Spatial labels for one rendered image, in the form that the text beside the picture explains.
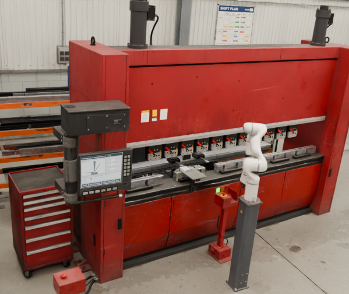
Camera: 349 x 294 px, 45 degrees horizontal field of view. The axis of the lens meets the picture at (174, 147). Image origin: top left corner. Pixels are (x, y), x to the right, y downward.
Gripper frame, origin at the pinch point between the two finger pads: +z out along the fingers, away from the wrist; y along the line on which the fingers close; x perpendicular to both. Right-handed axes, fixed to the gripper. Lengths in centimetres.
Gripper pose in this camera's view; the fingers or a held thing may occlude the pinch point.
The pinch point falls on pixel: (243, 186)
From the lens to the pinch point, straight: 456.6
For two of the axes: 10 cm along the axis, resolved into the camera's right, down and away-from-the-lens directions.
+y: 5.4, 4.1, -7.3
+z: -1.2, 9.0, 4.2
